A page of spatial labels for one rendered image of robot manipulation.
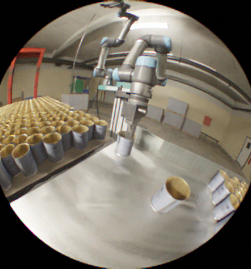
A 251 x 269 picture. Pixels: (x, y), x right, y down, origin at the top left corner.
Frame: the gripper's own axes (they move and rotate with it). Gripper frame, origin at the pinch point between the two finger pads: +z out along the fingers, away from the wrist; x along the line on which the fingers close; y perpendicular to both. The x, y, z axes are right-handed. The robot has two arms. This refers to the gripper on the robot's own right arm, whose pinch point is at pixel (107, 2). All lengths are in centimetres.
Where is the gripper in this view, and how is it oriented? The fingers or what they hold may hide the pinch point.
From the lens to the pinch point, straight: 93.8
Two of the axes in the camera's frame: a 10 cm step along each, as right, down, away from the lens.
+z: -4.7, 8.3, -2.9
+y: 1.9, 4.2, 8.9
